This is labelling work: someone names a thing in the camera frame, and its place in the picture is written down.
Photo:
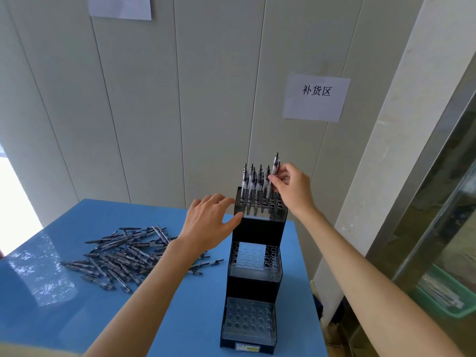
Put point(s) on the person's left hand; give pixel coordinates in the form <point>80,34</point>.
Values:
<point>204,226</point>

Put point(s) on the person's right hand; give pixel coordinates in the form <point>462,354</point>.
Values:
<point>297,193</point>

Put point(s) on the black transparent pen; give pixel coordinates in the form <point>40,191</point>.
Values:
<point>275,165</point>

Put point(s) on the row of black pens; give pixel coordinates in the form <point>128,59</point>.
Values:
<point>253,182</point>

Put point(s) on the black tiered pen display stand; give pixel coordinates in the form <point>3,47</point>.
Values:
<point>256,230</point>

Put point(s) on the pile of black pens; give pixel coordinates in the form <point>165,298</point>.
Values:
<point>122,256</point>

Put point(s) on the person's left forearm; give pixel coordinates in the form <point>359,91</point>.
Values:
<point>141,304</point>

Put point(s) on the person's right forearm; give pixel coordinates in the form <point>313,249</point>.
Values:
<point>372,278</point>

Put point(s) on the white paper sign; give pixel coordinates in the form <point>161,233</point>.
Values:
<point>316,107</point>
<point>119,9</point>

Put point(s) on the steel framed glass partition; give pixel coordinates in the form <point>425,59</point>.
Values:
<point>439,144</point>

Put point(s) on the green plastic basket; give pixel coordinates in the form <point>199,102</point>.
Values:
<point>422,296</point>

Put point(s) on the blue table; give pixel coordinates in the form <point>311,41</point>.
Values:
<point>55,323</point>

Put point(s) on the dark framed glass door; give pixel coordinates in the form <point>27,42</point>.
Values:
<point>15,211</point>

